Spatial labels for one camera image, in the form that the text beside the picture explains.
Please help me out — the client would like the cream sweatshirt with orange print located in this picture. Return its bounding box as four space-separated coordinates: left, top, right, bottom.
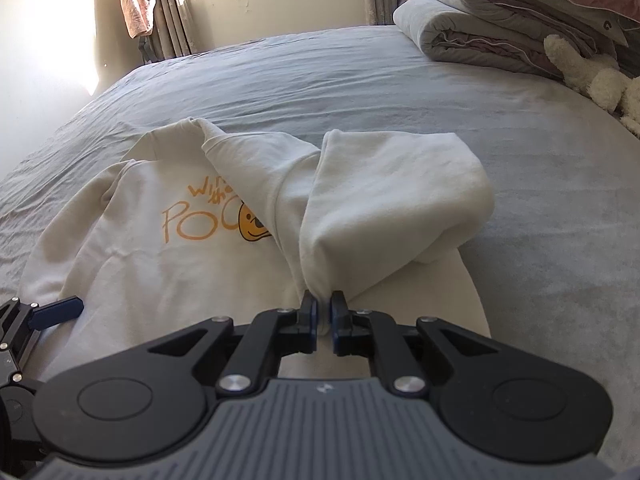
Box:
20 116 496 386

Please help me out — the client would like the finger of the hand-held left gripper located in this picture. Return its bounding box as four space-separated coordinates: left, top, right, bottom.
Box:
29 297 84 331

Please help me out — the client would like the hanging pink cloth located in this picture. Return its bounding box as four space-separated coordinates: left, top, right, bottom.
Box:
119 0 155 40

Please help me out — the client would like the cream plush toy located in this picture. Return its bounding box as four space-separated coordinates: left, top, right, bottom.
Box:
544 34 640 138

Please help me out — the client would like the grey bed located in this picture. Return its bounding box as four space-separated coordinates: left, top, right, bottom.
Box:
0 25 640 480

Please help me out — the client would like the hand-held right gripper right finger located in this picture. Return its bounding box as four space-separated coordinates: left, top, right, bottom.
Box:
329 290 497 397

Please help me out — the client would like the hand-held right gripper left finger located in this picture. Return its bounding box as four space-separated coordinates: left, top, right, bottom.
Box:
147 290 321 396

